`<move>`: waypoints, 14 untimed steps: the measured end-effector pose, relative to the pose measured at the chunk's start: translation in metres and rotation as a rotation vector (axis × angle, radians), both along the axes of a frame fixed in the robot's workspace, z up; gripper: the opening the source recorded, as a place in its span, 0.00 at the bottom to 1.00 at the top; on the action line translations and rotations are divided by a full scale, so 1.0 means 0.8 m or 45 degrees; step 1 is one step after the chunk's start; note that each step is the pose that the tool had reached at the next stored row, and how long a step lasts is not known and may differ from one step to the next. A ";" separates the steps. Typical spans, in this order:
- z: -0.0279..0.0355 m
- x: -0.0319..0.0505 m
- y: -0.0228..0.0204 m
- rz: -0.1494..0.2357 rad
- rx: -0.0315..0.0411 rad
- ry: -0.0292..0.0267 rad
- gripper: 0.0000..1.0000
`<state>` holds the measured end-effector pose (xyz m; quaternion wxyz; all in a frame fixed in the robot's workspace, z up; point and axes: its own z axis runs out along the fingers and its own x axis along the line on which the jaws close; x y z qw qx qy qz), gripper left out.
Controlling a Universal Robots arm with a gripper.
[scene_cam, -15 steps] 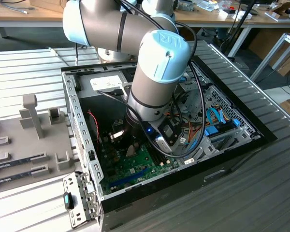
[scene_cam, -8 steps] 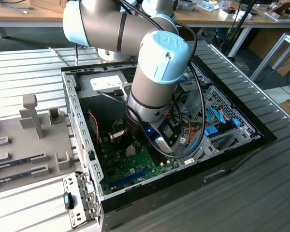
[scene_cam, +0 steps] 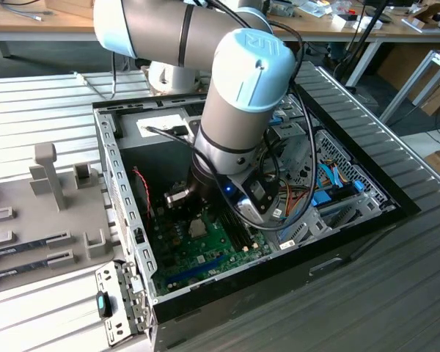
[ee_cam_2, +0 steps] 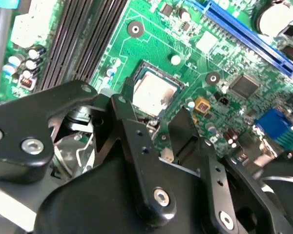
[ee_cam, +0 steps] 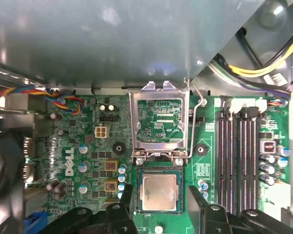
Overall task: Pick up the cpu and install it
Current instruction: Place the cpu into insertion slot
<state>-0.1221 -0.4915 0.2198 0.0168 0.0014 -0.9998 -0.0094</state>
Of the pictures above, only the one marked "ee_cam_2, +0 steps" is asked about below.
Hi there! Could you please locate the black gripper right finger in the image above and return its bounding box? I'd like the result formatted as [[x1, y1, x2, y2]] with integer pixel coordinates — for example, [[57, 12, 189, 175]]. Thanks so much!
[[167, 106, 293, 234]]

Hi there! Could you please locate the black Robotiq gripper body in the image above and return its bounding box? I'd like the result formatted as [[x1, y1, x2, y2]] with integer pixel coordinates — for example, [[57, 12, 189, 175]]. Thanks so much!
[[34, 152, 217, 234]]

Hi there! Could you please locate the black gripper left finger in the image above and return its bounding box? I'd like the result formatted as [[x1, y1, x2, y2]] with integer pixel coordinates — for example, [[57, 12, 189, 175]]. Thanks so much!
[[0, 77, 178, 227]]

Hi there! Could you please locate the wire locking lever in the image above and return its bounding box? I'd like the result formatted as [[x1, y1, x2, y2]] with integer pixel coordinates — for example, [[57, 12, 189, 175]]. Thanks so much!
[[75, 135, 95, 169]]

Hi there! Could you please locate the silver CPU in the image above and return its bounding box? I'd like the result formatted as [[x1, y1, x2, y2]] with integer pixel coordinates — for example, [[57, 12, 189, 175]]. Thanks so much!
[[131, 70, 179, 117]]

